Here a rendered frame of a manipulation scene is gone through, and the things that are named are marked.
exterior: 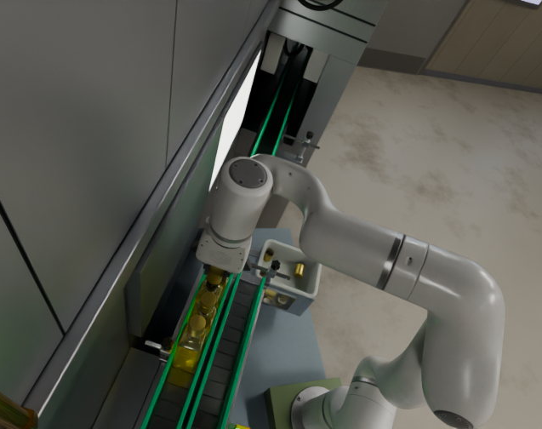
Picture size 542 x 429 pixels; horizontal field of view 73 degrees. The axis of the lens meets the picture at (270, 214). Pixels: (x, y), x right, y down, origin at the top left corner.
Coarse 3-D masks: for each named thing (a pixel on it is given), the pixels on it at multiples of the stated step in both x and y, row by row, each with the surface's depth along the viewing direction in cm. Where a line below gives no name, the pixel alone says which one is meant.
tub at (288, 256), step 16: (272, 240) 134; (272, 256) 138; (288, 256) 138; (304, 256) 136; (256, 272) 124; (288, 272) 136; (304, 272) 138; (320, 272) 131; (288, 288) 124; (304, 288) 134
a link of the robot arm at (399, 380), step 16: (416, 336) 71; (416, 352) 70; (368, 368) 90; (384, 368) 79; (400, 368) 71; (416, 368) 69; (384, 384) 76; (400, 384) 71; (416, 384) 69; (400, 400) 73; (416, 400) 70
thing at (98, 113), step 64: (0, 0) 20; (64, 0) 25; (128, 0) 33; (192, 0) 50; (256, 0) 97; (0, 64) 22; (64, 64) 28; (128, 64) 38; (192, 64) 60; (0, 128) 23; (64, 128) 31; (128, 128) 44; (192, 128) 77; (0, 192) 26; (64, 192) 34; (128, 192) 52; (0, 256) 28; (64, 256) 39; (128, 256) 57; (0, 320) 31; (64, 320) 45; (0, 384) 35; (64, 384) 47
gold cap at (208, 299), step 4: (208, 292) 81; (204, 296) 81; (208, 296) 81; (212, 296) 81; (200, 300) 81; (204, 300) 80; (208, 300) 80; (212, 300) 81; (200, 304) 81; (204, 304) 80; (208, 304) 80; (212, 304) 80; (200, 308) 82; (204, 308) 81; (208, 308) 81; (212, 308) 82; (204, 312) 83; (208, 312) 83
